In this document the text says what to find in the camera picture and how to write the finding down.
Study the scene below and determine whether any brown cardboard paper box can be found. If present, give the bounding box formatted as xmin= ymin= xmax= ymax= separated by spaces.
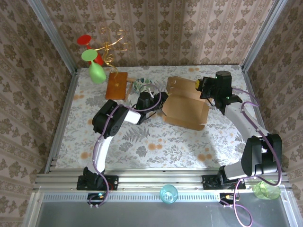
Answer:
xmin=162 ymin=76 xmax=210 ymax=131

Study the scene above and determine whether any leaf patterned ceramic bowl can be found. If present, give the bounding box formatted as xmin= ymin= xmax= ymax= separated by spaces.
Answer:
xmin=132 ymin=78 xmax=153 ymax=94

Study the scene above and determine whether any light wooden stick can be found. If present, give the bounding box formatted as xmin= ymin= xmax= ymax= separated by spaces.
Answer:
xmin=125 ymin=79 xmax=135 ymax=102

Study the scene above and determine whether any brown wooden base board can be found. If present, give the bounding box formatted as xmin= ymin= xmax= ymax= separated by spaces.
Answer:
xmin=105 ymin=72 xmax=128 ymax=101

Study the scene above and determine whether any floral tablecloth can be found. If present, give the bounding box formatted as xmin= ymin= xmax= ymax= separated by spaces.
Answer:
xmin=55 ymin=65 xmax=263 ymax=170

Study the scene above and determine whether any green plastic wine glass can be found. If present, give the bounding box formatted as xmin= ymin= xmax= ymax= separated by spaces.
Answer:
xmin=81 ymin=49 xmax=107 ymax=85

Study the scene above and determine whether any teal plastic cup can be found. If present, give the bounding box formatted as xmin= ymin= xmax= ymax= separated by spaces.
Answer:
xmin=160 ymin=184 xmax=178 ymax=204

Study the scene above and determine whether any red plastic wine glass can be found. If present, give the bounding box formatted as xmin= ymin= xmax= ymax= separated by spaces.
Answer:
xmin=77 ymin=35 xmax=105 ymax=67

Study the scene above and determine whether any perforated metal strip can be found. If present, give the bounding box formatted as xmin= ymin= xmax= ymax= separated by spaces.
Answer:
xmin=42 ymin=193 xmax=221 ymax=201

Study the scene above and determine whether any small black connector board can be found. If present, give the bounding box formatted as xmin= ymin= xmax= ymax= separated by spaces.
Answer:
xmin=219 ymin=192 xmax=239 ymax=205
xmin=87 ymin=192 xmax=106 ymax=205

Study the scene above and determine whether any grey metal sheet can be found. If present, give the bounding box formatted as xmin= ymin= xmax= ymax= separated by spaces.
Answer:
xmin=22 ymin=191 xmax=303 ymax=227

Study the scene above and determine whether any green plastic cup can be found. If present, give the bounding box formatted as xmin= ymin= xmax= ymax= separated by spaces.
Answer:
xmin=252 ymin=181 xmax=281 ymax=201

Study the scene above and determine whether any aluminium frame side rail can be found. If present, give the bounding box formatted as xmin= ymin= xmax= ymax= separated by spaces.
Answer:
xmin=45 ymin=68 xmax=79 ymax=173
xmin=241 ymin=66 xmax=280 ymax=173

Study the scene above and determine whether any aluminium frame post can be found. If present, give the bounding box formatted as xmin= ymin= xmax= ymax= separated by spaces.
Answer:
xmin=241 ymin=0 xmax=288 ymax=71
xmin=27 ymin=0 xmax=78 ymax=74

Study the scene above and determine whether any gold wire glass rack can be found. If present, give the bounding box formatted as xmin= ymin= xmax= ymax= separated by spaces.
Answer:
xmin=93 ymin=27 xmax=130 ymax=87

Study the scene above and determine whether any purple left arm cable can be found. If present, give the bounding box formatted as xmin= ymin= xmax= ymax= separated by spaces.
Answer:
xmin=89 ymin=84 xmax=163 ymax=209

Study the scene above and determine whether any aluminium frame cross rail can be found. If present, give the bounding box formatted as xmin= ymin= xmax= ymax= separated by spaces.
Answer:
xmin=33 ymin=172 xmax=291 ymax=191

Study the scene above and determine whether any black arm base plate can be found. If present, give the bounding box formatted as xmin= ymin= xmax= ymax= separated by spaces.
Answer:
xmin=202 ymin=174 xmax=246 ymax=190
xmin=76 ymin=175 xmax=119 ymax=191

